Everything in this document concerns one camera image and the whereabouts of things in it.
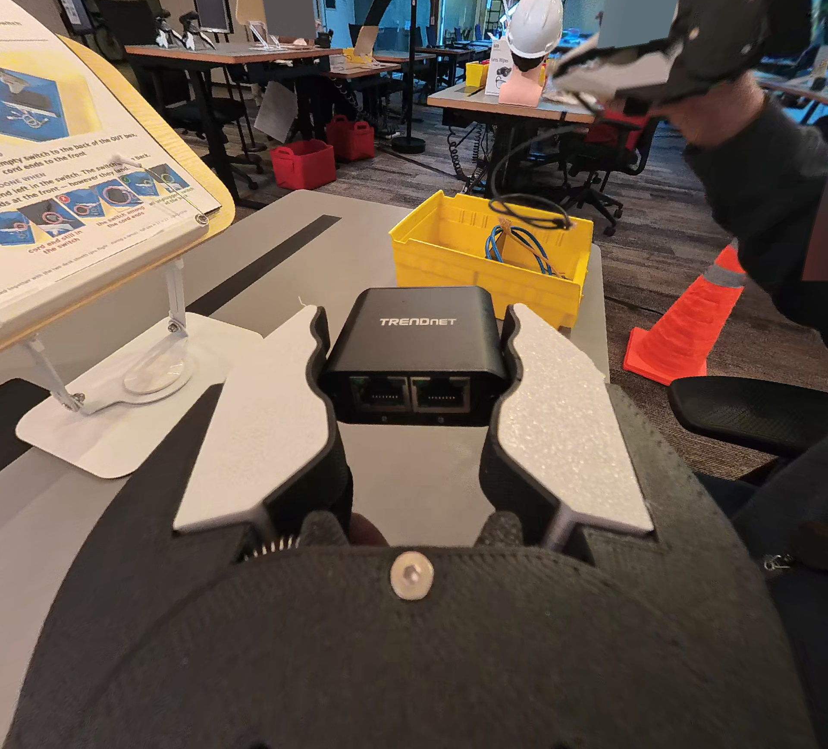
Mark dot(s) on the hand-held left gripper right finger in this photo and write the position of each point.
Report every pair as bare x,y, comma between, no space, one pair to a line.
563,432

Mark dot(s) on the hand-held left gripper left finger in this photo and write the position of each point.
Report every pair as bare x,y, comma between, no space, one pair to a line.
265,425

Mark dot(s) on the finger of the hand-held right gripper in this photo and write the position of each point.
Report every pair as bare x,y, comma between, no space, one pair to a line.
640,79
621,58

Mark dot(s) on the black network switch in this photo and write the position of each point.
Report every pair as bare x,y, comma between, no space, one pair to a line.
414,341

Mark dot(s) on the yellow plastic bin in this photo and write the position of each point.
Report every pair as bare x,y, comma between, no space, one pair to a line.
453,270

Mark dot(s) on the person's right forearm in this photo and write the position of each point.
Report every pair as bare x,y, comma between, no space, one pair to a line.
763,192

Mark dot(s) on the person's right hand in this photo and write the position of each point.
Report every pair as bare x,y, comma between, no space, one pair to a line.
718,115

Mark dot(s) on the white hard hat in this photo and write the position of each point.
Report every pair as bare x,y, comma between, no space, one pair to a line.
534,17

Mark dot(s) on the mannequin head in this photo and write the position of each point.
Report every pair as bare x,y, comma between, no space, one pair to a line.
521,92

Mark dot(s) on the white sign card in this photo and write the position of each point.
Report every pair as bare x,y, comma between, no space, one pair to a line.
497,66

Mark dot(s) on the small yellow bin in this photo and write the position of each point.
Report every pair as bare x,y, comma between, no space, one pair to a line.
475,74

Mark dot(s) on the wooden table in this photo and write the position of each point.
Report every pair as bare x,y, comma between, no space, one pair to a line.
466,98

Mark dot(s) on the orange traffic cone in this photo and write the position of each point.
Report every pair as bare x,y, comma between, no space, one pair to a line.
685,328

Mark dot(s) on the white board stand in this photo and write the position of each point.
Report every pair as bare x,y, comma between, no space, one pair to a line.
97,438

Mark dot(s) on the black chair seat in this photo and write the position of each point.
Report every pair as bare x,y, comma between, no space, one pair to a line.
744,412

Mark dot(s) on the red plastic bin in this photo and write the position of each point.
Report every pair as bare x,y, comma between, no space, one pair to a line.
304,166
352,140

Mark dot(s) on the white sheet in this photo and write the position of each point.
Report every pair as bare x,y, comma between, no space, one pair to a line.
275,111

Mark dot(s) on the wooden instruction board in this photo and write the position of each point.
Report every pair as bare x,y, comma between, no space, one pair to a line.
64,179

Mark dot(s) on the wooden desk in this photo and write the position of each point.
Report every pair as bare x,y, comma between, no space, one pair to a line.
226,53

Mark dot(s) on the computer monitor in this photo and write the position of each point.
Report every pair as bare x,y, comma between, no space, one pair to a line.
210,1

